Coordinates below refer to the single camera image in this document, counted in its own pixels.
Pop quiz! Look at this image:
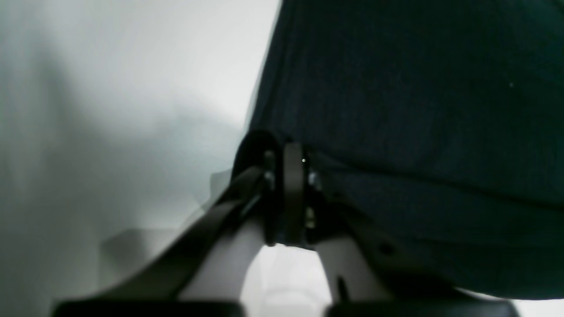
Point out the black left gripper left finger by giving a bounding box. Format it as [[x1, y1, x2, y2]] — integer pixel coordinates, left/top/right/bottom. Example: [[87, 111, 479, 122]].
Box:
[[53, 131, 282, 317]]

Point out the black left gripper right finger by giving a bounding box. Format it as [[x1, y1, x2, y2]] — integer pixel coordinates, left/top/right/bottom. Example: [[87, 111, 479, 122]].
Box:
[[282, 143, 519, 317]]

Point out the black T-shirt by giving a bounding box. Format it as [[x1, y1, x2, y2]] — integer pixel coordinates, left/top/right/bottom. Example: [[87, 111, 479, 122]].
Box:
[[250, 0, 564, 299]]

